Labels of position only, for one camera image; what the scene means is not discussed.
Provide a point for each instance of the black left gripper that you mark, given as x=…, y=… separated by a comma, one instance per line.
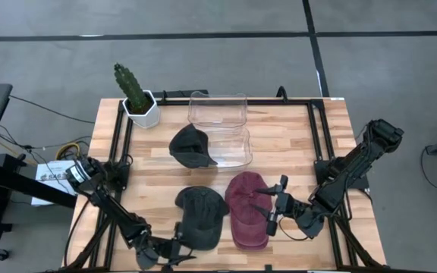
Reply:
x=154, y=250

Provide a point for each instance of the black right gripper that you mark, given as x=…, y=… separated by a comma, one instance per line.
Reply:
x=288, y=208

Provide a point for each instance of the dark grey baseball cap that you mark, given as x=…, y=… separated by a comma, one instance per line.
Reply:
x=190, y=146
x=203, y=216

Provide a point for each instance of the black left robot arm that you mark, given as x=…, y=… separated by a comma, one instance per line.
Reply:
x=116, y=212

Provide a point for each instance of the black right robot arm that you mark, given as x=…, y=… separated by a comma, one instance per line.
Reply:
x=347, y=170

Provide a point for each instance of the clear plastic bin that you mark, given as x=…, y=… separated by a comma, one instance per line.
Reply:
x=218, y=110
x=233, y=148

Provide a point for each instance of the black rear hook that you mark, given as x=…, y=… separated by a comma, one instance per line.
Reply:
x=282, y=94

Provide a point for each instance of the white hexagonal plant pot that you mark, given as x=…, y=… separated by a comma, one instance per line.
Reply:
x=144, y=119

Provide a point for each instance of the white printed paper box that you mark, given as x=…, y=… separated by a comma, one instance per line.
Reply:
x=51, y=170

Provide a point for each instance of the green cactus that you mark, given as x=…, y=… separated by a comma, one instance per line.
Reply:
x=131, y=87

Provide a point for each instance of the black desk stand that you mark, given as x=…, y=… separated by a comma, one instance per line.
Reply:
x=21, y=184

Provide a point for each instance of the black caster wheel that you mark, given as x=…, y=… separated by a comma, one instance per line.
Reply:
x=1, y=254

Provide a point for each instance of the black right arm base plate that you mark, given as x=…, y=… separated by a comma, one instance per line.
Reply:
x=362, y=184

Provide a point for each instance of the black aluminium table frame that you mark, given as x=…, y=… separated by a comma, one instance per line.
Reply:
x=264, y=101

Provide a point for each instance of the black rear table bracket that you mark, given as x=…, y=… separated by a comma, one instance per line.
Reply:
x=184, y=93

